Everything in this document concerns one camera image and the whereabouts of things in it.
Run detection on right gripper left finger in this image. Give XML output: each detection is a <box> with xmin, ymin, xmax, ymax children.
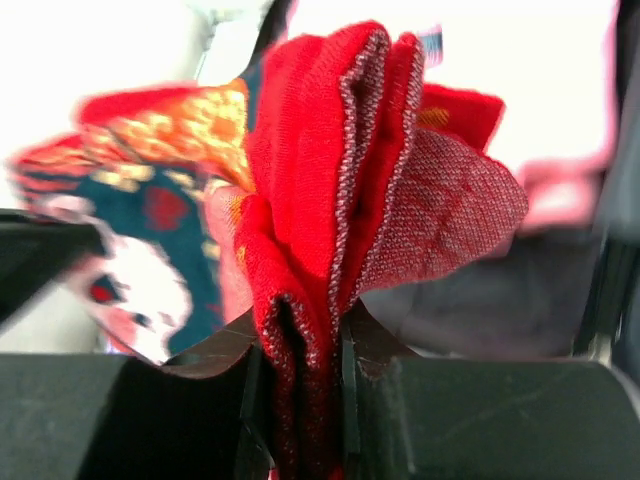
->
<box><xmin>1</xmin><ymin>315</ymin><xmax>270</xmax><ymax>479</ymax></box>

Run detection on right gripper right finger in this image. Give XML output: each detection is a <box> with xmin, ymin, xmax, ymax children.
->
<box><xmin>341</xmin><ymin>304</ymin><xmax>639</xmax><ymax>479</ymax></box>

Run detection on red cartoon print garment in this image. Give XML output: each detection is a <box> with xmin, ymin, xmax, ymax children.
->
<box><xmin>12</xmin><ymin>21</ymin><xmax>528</xmax><ymax>479</ymax></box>

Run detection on pink hard-shell suitcase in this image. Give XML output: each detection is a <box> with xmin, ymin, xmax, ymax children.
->
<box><xmin>363</xmin><ymin>1</ymin><xmax>639</xmax><ymax>358</ymax></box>

